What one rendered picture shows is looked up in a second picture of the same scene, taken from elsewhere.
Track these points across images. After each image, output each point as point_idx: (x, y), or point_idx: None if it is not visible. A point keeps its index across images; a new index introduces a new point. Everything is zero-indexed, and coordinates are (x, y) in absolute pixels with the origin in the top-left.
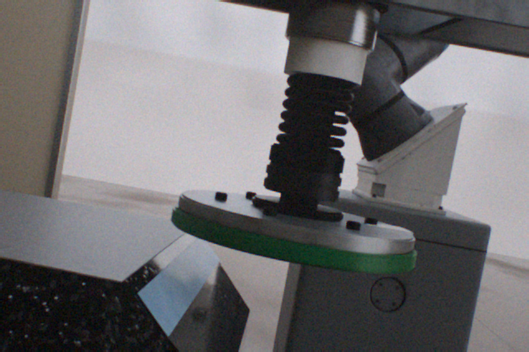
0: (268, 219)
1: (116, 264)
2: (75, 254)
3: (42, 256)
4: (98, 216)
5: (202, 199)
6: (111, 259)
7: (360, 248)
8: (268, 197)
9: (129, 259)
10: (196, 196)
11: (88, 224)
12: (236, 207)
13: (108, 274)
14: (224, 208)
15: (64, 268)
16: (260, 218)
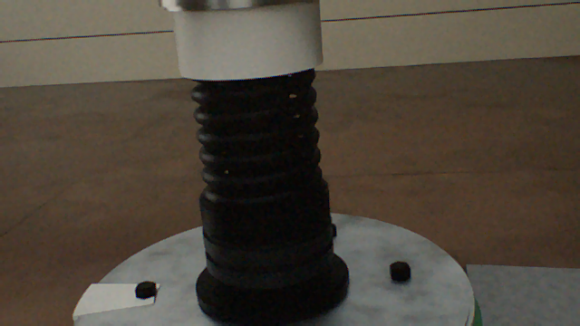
0: (333, 215)
1: (498, 298)
2: (557, 306)
3: (572, 284)
4: None
5: (420, 252)
6: (515, 310)
7: None
8: (322, 273)
9: (497, 317)
10: (437, 265)
11: None
12: (370, 241)
13: (485, 272)
14: (384, 225)
15: (528, 269)
16: (342, 215)
